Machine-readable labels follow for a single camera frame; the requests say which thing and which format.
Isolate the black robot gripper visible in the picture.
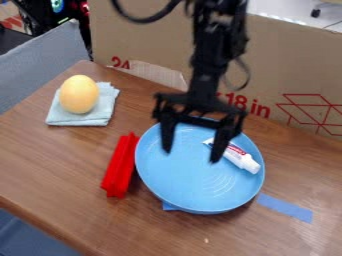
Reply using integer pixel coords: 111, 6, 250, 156
152, 61, 247, 163

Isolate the red rectangular block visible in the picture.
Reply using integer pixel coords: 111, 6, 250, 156
100, 133, 139, 198

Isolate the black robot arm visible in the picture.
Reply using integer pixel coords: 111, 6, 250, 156
152, 0, 250, 163

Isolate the black robot base with lights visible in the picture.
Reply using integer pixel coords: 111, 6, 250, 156
11, 0, 94, 59

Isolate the blue plastic plate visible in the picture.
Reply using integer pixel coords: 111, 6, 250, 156
135, 124, 266, 214

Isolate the yellow egg shaped object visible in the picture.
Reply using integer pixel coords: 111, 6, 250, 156
59, 75, 99, 114

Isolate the white toothpaste tube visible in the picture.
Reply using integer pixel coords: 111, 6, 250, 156
202, 137, 262, 175

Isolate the light blue folded cloth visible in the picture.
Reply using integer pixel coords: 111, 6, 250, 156
46, 82, 120, 126

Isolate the blue tape strip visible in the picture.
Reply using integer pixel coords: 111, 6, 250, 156
257, 193, 313, 223

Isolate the grey fabric panel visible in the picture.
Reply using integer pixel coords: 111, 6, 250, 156
0, 20, 90, 115

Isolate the brown cardboard box wall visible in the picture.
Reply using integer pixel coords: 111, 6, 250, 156
88, 0, 342, 140

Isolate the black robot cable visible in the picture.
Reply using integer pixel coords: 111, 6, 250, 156
110, 0, 251, 92

